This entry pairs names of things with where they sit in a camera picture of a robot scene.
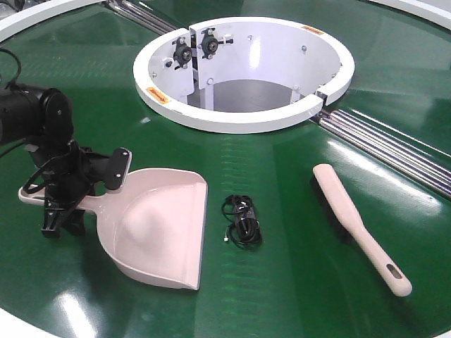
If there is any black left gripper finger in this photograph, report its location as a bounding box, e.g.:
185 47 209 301
65 208 85 236
41 208 67 238

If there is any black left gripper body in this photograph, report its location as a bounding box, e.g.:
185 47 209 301
23 140 110 211

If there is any beige plastic dustpan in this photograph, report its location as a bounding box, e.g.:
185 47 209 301
18 167 209 292

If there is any black cable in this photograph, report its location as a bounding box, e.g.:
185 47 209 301
221 194 263 249

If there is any beige hand brush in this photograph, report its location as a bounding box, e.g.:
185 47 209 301
312 163 413 297

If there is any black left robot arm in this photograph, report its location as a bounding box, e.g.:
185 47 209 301
1 64 110 238

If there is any white outer conveyor rim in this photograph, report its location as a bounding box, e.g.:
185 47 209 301
1 1 450 42

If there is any steel conveyor rollers left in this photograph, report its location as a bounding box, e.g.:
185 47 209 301
105 0 178 35

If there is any left black bearing block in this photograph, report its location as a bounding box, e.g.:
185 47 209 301
173 37 192 70

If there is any black bearing block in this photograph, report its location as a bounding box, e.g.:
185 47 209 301
198 27 234 60
173 37 192 70

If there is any right black bearing block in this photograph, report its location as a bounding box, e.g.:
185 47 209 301
198 27 234 60

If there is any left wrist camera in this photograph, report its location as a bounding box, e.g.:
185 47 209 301
103 148 132 191

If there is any white inner conveyor ring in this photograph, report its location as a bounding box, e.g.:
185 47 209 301
132 16 356 134

